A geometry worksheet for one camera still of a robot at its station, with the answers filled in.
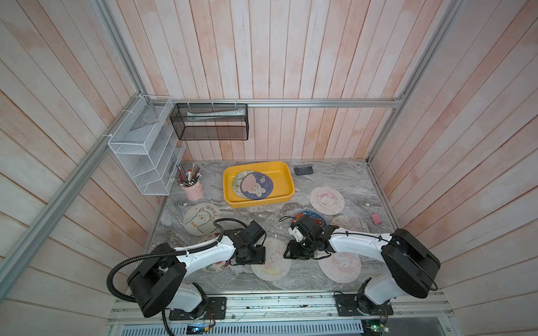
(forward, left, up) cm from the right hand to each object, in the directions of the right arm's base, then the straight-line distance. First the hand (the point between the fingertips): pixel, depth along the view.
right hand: (286, 255), depth 85 cm
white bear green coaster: (+17, +41, 0) cm, 44 cm away
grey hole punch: (+50, -12, -1) cm, 51 cm away
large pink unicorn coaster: (-4, -22, -2) cm, 22 cm away
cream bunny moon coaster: (-5, +4, -1) cm, 6 cm away
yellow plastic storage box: (+46, +3, +1) cm, 46 cm away
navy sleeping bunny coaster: (+36, +15, +1) cm, 39 cm away
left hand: (-4, +12, 0) cm, 13 cm away
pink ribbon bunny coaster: (+16, -30, -1) cm, 35 cm away
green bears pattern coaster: (+38, +26, 0) cm, 46 cm away
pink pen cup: (+25, +43, +16) cm, 52 cm away
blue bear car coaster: (+19, -16, -2) cm, 25 cm away
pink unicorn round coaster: (+29, -21, -1) cm, 36 cm away
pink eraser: (+19, -43, -2) cm, 47 cm away
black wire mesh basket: (+58, +37, +25) cm, 74 cm away
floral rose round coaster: (-5, +28, 0) cm, 28 cm away
